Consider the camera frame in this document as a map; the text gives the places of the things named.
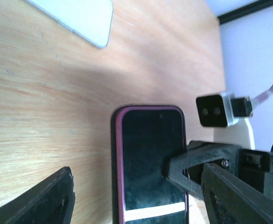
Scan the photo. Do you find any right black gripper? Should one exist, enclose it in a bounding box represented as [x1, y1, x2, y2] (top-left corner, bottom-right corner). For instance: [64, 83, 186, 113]
[165, 141, 273, 200]

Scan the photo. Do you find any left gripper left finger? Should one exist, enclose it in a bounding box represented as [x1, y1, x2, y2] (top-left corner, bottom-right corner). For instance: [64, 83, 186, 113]
[0, 167, 75, 224]

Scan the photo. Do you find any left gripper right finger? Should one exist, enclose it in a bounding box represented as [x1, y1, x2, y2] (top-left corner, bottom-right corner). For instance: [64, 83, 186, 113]
[201, 163, 273, 224]

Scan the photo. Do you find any dark phone magenta edge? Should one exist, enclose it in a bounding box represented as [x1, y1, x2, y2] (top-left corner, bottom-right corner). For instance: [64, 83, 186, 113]
[116, 106, 189, 224]

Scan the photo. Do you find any black phone case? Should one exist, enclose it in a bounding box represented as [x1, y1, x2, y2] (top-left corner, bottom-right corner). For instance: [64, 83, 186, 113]
[110, 104, 191, 224]

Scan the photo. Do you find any light blue phone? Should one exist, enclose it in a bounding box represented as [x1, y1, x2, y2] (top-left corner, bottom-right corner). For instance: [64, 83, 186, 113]
[28, 0, 114, 49]

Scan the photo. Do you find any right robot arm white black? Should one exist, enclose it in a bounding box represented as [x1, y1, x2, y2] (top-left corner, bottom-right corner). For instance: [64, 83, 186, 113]
[164, 119, 273, 200]

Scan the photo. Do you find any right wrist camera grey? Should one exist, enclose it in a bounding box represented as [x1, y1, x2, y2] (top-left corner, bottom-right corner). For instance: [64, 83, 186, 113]
[196, 92, 253, 128]

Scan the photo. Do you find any black aluminium frame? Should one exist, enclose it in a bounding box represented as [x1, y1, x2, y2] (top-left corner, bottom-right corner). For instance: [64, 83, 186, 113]
[217, 0, 273, 25]

